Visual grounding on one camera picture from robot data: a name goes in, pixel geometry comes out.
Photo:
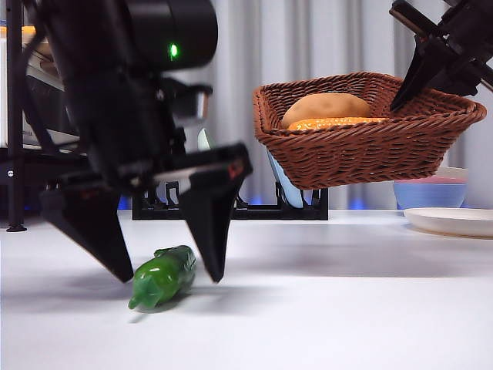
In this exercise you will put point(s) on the pale blue plate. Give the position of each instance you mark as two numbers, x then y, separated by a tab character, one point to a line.
287	192

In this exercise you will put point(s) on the black dish rack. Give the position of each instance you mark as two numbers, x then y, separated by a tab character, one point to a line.
269	212

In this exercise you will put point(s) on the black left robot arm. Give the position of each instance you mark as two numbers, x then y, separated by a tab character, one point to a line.
96	77

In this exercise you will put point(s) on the grey curtain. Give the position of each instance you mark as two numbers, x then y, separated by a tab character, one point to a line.
308	38

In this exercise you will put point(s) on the white toaster oven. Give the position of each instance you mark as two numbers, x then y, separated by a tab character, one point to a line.
34	127

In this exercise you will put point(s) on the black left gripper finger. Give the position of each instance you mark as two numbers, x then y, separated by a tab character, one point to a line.
213	223
92	231

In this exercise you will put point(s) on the blue bowl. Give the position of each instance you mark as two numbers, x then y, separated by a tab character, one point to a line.
427	196

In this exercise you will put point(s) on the pale green plate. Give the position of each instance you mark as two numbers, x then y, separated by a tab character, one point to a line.
203	139

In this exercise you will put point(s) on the white plate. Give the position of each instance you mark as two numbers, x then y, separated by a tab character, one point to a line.
450	221

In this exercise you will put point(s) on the brown wicker basket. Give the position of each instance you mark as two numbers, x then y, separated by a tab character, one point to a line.
362	158

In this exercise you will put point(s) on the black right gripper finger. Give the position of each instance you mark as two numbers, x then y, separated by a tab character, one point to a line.
460	79
418	69

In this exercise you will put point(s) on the cream bowl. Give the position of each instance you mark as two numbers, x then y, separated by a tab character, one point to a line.
458	172

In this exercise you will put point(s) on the green cucumber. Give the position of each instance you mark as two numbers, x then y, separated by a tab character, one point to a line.
165	277

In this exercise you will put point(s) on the black shelf frame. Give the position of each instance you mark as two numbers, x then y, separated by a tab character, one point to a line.
14	115

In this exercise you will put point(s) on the tan potato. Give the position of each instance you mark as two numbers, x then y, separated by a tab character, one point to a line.
327	106

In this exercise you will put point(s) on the pink bowl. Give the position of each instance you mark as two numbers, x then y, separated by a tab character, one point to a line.
443	180

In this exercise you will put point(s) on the yellow food item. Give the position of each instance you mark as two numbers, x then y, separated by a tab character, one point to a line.
15	30

